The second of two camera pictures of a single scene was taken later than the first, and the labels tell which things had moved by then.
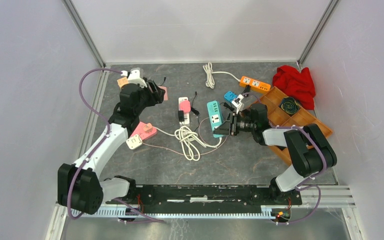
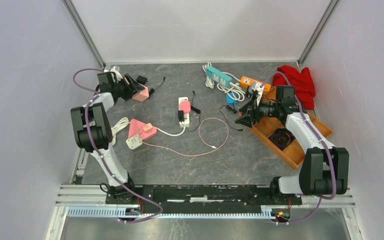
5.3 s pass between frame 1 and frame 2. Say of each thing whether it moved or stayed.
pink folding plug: stayed
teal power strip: moved
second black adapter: stayed
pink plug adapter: moved
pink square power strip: stayed
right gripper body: moved
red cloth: stayed
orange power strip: stayed
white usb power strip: stayed
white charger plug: stayed
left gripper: moved
